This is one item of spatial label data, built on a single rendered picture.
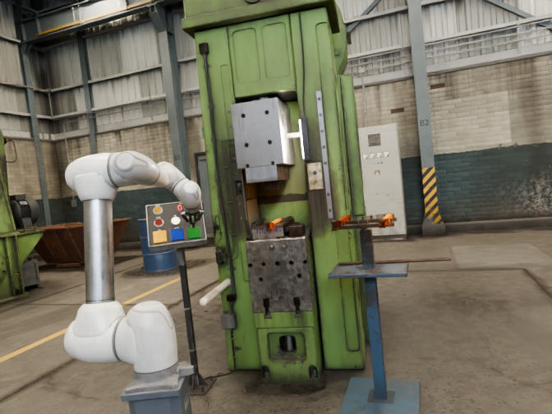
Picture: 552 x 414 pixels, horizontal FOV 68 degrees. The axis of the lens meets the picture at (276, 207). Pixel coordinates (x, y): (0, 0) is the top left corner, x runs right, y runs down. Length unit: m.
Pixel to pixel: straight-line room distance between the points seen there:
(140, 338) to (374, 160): 6.58
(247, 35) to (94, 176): 1.58
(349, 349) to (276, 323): 0.53
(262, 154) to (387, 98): 6.05
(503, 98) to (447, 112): 0.92
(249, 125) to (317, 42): 0.67
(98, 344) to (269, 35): 2.04
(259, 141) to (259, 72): 0.48
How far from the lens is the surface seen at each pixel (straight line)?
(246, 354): 2.97
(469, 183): 8.32
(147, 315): 1.51
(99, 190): 1.63
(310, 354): 2.66
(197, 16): 2.93
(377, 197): 7.69
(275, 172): 2.51
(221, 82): 2.82
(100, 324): 1.59
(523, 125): 8.47
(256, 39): 2.82
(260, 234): 2.56
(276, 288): 2.55
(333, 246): 2.64
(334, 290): 2.70
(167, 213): 2.60
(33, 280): 7.55
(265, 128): 2.54
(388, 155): 7.66
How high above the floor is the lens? 1.25
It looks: 3 degrees down
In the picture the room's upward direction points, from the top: 6 degrees counter-clockwise
